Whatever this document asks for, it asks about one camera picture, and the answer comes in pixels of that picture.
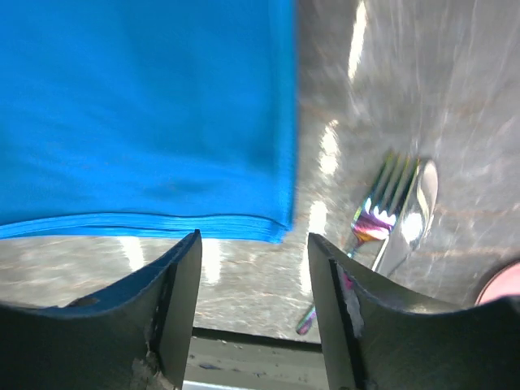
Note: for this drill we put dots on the blue cloth napkin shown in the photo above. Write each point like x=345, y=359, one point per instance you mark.
x=148, y=118

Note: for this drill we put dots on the iridescent rainbow fork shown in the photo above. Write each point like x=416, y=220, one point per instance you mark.
x=384, y=203

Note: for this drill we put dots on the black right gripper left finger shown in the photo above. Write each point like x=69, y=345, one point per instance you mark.
x=133, y=334

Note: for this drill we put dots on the pink baseball cap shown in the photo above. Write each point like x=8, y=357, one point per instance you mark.
x=501, y=283

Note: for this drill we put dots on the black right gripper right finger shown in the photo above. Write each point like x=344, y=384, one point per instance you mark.
x=377, y=334

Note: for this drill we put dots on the silver table knife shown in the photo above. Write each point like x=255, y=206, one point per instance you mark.
x=414, y=221

